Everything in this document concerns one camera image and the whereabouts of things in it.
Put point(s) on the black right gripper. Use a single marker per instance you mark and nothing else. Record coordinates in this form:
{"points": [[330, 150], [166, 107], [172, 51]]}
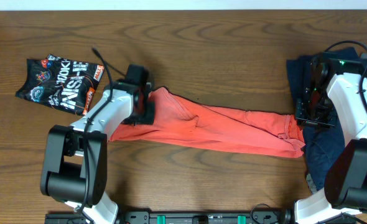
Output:
{"points": [[301, 115]]}

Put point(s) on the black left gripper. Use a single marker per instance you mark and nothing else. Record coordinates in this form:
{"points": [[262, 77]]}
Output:
{"points": [[149, 119]]}

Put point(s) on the navy blue garment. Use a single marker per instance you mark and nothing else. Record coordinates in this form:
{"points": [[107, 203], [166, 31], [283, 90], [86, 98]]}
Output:
{"points": [[322, 148]]}

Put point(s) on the orange t-shirt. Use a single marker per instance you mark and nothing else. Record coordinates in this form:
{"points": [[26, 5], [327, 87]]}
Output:
{"points": [[182, 122]]}

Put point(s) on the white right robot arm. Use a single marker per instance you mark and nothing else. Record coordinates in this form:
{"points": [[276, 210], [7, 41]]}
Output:
{"points": [[337, 92]]}

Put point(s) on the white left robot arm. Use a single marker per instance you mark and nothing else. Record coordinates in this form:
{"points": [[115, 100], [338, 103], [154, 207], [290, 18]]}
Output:
{"points": [[75, 162]]}

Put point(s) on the black printed folded shirt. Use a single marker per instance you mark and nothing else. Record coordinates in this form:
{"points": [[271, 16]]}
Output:
{"points": [[61, 83]]}

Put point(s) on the grey cloth under garment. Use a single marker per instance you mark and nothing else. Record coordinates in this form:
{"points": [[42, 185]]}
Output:
{"points": [[310, 183]]}

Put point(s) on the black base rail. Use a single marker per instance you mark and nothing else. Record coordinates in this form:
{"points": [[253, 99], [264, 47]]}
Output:
{"points": [[259, 216]]}

